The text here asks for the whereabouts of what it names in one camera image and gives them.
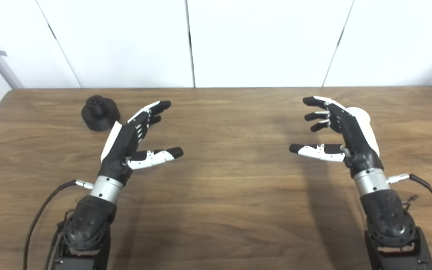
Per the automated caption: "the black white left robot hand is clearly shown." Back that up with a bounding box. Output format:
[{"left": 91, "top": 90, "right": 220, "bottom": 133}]
[{"left": 98, "top": 100, "right": 184, "bottom": 185}]

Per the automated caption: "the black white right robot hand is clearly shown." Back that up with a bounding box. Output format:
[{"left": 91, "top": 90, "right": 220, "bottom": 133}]
[{"left": 289, "top": 96, "right": 384, "bottom": 180}]

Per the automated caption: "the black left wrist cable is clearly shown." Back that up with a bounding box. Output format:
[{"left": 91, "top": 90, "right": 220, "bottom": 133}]
[{"left": 23, "top": 180, "right": 95, "bottom": 270}]

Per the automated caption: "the round black stepped part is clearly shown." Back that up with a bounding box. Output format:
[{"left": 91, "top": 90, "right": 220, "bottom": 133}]
[{"left": 81, "top": 95, "right": 121, "bottom": 132}]

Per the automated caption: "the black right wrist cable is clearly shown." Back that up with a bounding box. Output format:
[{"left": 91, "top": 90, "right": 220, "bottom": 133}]
[{"left": 387, "top": 173, "right": 432, "bottom": 244}]

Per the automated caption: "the thin right arm wire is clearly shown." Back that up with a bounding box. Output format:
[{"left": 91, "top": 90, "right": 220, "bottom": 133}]
[{"left": 403, "top": 194, "right": 419, "bottom": 210}]

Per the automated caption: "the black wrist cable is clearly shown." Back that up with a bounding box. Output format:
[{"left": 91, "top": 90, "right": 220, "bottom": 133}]
[
  {"left": 387, "top": 173, "right": 432, "bottom": 244},
  {"left": 23, "top": 180, "right": 95, "bottom": 270}
]

